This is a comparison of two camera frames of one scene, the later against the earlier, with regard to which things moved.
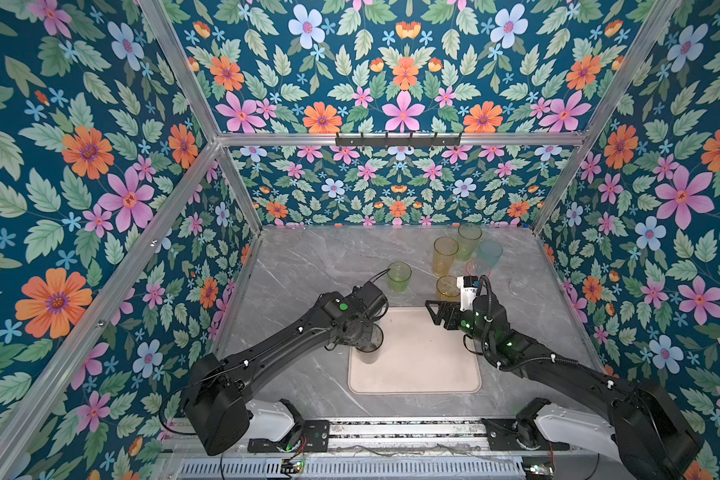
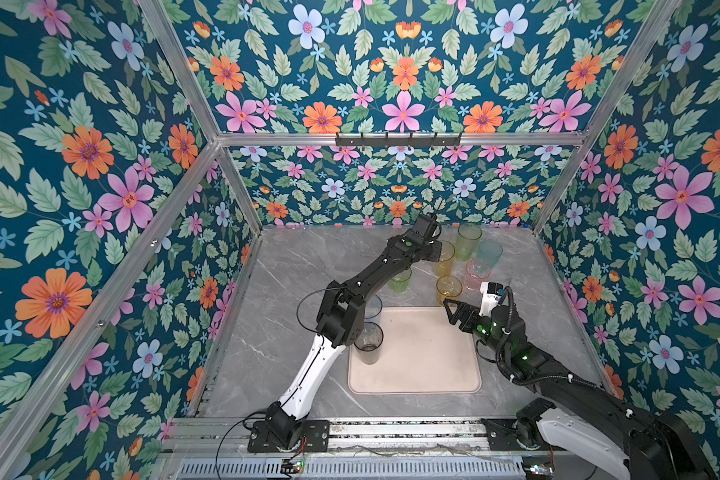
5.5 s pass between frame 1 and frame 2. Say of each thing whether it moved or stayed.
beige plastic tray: stayed
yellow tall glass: stayed
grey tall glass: stayed
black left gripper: moved
